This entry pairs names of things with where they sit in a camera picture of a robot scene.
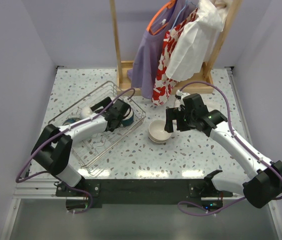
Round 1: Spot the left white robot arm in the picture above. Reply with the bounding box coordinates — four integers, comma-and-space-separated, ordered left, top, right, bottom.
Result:
31, 97, 132, 196

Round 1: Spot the orange hanger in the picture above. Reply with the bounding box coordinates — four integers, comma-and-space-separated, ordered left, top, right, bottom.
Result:
146, 0, 178, 36

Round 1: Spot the blue hanger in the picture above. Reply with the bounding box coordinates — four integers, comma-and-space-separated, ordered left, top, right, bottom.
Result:
168, 0, 198, 29

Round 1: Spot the folded white cloth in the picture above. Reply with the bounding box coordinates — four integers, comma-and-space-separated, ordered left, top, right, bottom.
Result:
174, 99, 221, 112

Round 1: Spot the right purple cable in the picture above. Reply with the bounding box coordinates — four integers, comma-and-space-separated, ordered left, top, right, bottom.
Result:
177, 80, 282, 215

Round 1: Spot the blue floral bowl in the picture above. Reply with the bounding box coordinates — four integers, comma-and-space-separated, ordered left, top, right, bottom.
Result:
62, 118, 80, 126

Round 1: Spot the wire dish rack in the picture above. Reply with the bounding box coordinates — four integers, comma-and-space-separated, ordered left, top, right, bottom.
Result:
48, 81, 146, 176

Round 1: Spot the purple shirt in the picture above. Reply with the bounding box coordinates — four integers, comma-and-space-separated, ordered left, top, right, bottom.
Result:
127, 0, 194, 100

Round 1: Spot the white ribbed bowl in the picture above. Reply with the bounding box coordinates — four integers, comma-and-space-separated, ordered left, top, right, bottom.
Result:
79, 106, 94, 120

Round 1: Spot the wooden clothes rack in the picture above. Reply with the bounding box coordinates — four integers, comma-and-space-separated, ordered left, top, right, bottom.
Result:
109, 0, 244, 97

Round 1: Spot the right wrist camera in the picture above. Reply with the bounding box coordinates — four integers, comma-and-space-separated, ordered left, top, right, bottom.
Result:
174, 90, 190, 108

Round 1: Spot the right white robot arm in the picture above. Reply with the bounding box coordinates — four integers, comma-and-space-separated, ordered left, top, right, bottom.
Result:
164, 91, 282, 209

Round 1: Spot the white hanging garment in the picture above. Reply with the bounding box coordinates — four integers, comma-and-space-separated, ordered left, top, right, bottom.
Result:
165, 0, 233, 82

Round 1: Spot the beige bowl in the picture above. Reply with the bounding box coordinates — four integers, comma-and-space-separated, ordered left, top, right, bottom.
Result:
148, 119, 172, 141

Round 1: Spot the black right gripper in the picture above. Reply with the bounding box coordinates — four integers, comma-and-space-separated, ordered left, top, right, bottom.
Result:
164, 107, 196, 133

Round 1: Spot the red bowl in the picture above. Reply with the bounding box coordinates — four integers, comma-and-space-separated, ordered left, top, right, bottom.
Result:
150, 138, 168, 144

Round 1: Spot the teal and white bowl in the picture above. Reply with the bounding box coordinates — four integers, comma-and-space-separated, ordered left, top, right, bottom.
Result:
121, 108, 134, 127

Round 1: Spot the red white floral garment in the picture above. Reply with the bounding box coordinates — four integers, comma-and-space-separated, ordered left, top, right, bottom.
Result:
151, 7, 198, 106

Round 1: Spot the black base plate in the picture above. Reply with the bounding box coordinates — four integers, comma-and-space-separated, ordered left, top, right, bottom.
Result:
55, 179, 233, 211

